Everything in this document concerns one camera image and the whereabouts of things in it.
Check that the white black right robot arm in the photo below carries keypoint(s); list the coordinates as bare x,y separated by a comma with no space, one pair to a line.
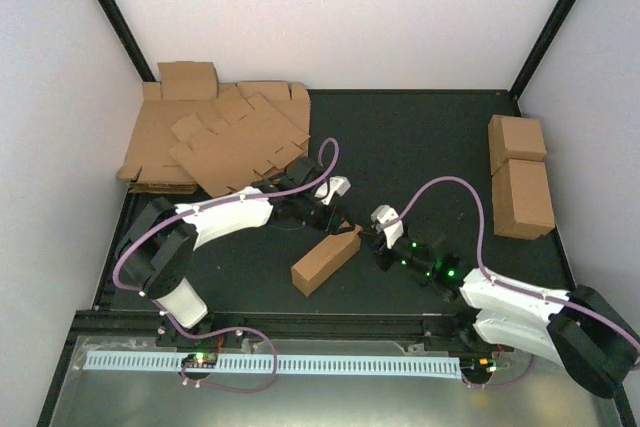
579,330

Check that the light blue slotted cable duct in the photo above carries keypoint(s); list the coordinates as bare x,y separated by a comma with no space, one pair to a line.
282,364

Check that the black right corner frame post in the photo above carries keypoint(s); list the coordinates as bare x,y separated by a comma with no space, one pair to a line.
547,35

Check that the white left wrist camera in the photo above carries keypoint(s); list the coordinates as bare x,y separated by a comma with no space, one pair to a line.
335,186

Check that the black corner frame post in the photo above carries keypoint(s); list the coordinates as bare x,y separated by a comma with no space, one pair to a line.
547,35
127,39

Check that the stack of flat cardboard blanks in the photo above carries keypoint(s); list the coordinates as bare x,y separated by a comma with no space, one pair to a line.
148,165

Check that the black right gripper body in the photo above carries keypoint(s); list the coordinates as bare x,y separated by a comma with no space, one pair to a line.
383,260

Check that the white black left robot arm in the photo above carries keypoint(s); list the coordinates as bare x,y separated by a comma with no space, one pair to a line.
157,250

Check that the small folded cardboard box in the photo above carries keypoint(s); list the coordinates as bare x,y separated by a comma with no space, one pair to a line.
188,80

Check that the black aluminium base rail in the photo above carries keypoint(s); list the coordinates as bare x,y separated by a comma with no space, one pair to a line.
435,332

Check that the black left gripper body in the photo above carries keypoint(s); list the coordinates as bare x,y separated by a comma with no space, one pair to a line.
315,219

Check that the folded cardboard box front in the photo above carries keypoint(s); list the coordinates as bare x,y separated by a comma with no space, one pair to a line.
521,199

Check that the metal base plate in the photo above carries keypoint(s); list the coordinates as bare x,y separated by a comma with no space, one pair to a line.
523,392

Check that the black left corner frame post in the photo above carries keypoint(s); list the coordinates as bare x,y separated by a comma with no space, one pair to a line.
127,39

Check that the loose top cardboard blank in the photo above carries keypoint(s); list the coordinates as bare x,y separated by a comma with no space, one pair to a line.
235,141

